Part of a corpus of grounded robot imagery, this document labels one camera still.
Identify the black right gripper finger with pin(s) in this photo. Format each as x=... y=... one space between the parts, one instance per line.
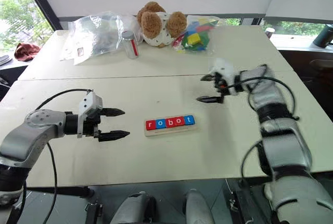
x=212 y=99
x=209 y=78

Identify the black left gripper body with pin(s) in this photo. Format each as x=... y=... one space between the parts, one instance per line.
x=91 y=128

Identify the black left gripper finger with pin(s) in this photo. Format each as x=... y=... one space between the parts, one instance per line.
x=114 y=135
x=113 y=112

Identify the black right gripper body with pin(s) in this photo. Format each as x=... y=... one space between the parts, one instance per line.
x=223 y=86

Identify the blue letter tile t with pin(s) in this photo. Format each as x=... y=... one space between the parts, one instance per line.
x=189 y=120

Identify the red letter tile r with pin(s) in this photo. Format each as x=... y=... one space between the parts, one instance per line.
x=151 y=125

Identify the red letter tile o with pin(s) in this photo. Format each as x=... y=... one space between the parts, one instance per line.
x=180 y=121

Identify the blue letter tile o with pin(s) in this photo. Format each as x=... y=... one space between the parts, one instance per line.
x=160 y=124

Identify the red letter tile b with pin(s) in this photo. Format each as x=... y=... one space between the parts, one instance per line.
x=170 y=123

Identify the wooden letter tray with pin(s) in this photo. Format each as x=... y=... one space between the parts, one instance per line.
x=169 y=132

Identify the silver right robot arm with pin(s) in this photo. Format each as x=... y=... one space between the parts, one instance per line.
x=283 y=151

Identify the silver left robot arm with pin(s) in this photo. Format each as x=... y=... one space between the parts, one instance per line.
x=23 y=135

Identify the bag of colourful blocks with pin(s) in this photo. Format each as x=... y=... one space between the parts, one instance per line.
x=195 y=38

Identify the flat bag with red label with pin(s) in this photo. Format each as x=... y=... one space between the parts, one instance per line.
x=76 y=56

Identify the clear jar with grey lid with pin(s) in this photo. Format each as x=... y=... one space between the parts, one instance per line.
x=130 y=46

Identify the small cup on windowsill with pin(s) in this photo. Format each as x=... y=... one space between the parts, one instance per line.
x=269 y=32

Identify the grey rounded shape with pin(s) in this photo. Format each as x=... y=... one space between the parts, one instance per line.
x=199 y=208
x=132 y=209

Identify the brown white teddy bear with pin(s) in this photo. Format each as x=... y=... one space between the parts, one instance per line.
x=153 y=25

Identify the clear crumpled plastic bag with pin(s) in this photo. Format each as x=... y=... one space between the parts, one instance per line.
x=101 y=33

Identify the dark red cloth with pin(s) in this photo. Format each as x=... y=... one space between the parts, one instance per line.
x=26 y=51

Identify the flat grey device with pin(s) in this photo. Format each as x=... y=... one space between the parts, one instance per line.
x=4 y=59

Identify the dark green cylinder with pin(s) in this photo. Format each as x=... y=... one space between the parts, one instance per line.
x=323 y=37

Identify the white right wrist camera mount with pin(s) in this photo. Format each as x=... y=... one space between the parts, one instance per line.
x=223 y=66

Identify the black table frame bar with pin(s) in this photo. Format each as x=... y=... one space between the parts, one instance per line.
x=62 y=191

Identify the black metal bracket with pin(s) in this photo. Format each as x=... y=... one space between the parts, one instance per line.
x=238 y=208
x=93 y=213

